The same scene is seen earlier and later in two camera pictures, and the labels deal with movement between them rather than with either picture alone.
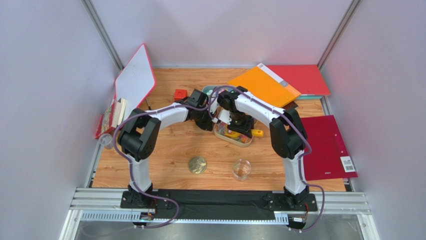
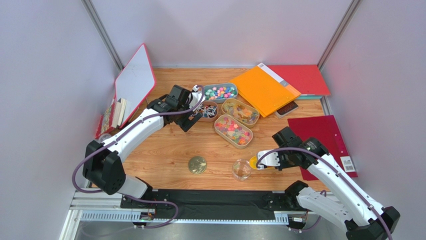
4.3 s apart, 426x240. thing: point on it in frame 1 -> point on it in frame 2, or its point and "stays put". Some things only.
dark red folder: (329, 158) stays put
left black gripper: (208, 125) -> (186, 123)
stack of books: (112, 118) stays put
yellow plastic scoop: (255, 132) -> (253, 162)
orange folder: (263, 84) stays put
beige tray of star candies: (220, 128) stays put
